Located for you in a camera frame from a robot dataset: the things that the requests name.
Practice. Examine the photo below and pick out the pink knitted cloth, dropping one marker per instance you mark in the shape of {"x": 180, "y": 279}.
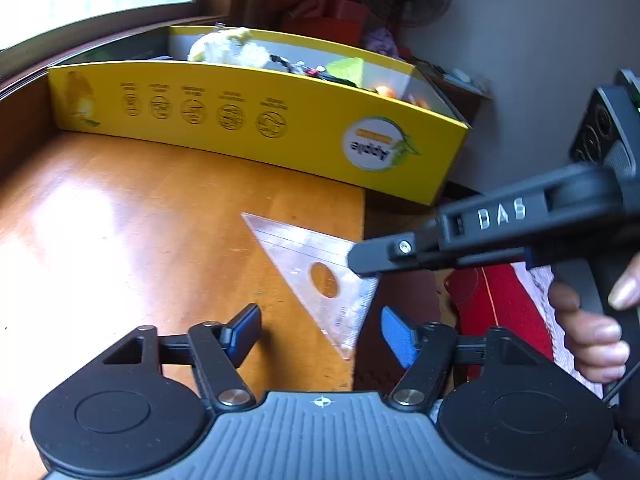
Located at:
{"x": 545, "y": 280}

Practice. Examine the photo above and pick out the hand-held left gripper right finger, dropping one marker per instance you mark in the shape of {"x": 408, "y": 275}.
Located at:
{"x": 400, "y": 335}

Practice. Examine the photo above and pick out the purple cloth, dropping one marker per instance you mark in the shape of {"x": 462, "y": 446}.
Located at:
{"x": 380, "y": 42}

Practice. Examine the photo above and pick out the grey window frame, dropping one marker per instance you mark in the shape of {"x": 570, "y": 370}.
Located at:
{"x": 100, "y": 25}

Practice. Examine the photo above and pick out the clear triangle ruler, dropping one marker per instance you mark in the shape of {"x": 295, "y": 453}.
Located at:
{"x": 300, "y": 260}

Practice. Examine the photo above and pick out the person's right hand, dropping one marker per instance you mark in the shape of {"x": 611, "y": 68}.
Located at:
{"x": 595, "y": 345}

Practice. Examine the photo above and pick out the yellow cardboard box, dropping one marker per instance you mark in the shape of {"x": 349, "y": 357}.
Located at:
{"x": 200, "y": 110}

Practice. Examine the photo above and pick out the wooden windowsill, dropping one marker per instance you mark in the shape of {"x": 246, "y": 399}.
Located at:
{"x": 30, "y": 72}

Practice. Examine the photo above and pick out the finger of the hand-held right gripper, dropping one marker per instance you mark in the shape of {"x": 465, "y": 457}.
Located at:
{"x": 380, "y": 257}

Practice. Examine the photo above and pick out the yellow plush toy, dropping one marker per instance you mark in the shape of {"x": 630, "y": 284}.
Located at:
{"x": 220, "y": 47}

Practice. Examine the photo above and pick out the red cloth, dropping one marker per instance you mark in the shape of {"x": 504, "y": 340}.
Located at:
{"x": 495, "y": 305}

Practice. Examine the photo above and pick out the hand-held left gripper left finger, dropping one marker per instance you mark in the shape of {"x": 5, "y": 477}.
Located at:
{"x": 245, "y": 330}

